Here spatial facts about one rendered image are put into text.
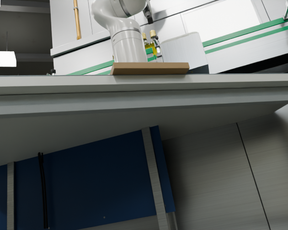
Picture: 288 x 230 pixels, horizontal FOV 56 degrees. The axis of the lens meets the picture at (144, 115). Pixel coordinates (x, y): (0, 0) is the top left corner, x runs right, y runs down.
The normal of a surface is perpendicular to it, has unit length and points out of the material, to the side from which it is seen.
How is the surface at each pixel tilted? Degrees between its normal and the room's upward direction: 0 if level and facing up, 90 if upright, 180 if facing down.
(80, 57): 90
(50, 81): 90
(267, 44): 90
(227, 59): 90
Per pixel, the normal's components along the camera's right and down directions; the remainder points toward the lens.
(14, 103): 0.27, -0.39
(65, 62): -0.28, -0.30
